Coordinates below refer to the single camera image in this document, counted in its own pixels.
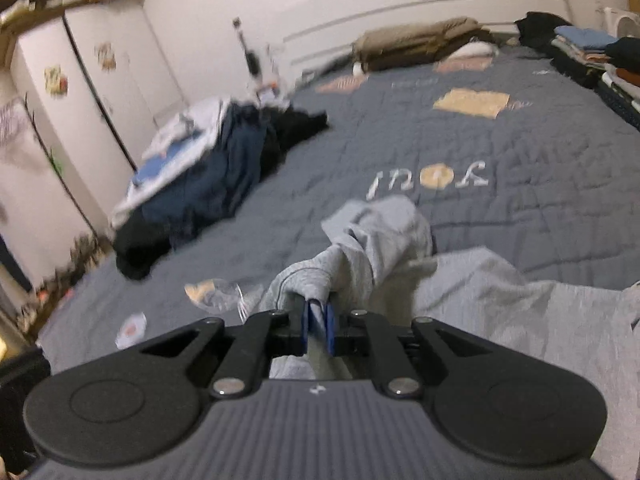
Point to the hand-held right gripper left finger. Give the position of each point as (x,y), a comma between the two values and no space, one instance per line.
(304,325)

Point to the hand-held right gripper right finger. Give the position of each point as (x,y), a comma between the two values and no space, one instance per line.
(329,327)

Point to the grey shirt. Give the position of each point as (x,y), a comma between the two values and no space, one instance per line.
(380,240)

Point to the stack of folded clothes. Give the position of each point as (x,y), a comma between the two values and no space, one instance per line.
(590,55)

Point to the navy blue garment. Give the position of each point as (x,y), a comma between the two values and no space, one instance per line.
(215,180)

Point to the black garment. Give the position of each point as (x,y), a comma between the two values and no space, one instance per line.
(542,27)
(140,250)
(300,130)

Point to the mottled brown object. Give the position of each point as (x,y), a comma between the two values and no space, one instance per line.
(87,252)

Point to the grey quilted blanket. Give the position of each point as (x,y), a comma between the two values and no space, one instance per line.
(500,135)

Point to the selfie stick stand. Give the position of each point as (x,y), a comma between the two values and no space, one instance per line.
(252,62)

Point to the khaki pillow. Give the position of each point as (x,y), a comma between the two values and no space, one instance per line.
(415,40)

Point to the white wardrobe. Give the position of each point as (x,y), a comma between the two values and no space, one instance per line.
(100,90)

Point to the white pillow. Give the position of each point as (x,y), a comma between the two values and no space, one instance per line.
(475,50)

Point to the white headboard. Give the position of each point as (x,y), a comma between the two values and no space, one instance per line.
(400,15)

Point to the animal sticker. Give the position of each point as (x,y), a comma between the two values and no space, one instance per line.
(105,56)
(55,80)

